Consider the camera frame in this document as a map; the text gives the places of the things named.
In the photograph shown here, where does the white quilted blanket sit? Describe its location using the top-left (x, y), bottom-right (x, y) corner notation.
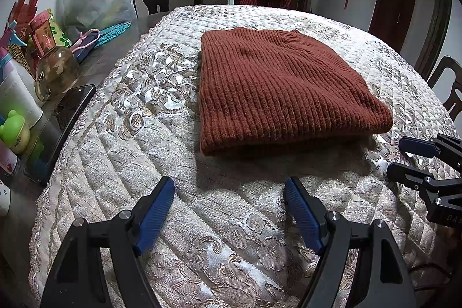
top-left (29, 4), bottom-right (457, 308)

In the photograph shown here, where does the teal mesh mat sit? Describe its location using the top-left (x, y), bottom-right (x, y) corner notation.
top-left (97, 21), bottom-right (133, 49)

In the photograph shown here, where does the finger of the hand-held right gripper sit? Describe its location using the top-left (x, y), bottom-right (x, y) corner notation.
top-left (386, 162), bottom-right (462, 200)
top-left (399, 134), bottom-right (462, 159)

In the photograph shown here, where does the black smartphone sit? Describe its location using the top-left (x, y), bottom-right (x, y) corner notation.
top-left (25, 84), bottom-right (96, 184)

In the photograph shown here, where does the pink and blue pouch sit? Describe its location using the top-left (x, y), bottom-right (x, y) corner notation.
top-left (70, 28), bottom-right (101, 63)

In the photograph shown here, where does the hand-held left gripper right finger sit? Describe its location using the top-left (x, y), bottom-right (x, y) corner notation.
top-left (283, 176), bottom-right (416, 308)

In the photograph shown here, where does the green patterned packet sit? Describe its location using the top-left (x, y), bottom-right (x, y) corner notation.
top-left (49, 10), bottom-right (73, 49)

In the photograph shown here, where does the pink bottle with blue cap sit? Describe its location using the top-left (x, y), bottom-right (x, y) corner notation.
top-left (0, 19), bottom-right (27, 78)

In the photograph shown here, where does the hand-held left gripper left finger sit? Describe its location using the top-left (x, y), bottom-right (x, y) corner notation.
top-left (40, 176), bottom-right (176, 308)

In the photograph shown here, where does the black cable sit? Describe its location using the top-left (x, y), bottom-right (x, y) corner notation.
top-left (408, 263), bottom-right (452, 290)

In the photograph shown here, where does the green frog bottle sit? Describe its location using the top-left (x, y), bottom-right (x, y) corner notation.
top-left (0, 109), bottom-right (30, 153)

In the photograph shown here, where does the red gift bag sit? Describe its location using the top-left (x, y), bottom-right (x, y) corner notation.
top-left (7, 0), bottom-right (43, 29)

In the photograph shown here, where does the glass jar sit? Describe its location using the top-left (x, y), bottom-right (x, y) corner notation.
top-left (34, 46), bottom-right (81, 101)

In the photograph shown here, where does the rust red knit sweater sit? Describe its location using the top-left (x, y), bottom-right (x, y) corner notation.
top-left (198, 27), bottom-right (394, 158)

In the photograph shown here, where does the small white pink bottle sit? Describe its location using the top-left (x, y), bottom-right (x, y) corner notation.
top-left (0, 142), bottom-right (18, 177)

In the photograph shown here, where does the pink lidded cup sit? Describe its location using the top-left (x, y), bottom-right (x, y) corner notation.
top-left (29, 9), bottom-right (55, 58)

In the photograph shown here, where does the dark framed window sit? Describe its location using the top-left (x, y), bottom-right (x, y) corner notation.
top-left (415, 0), bottom-right (452, 81)

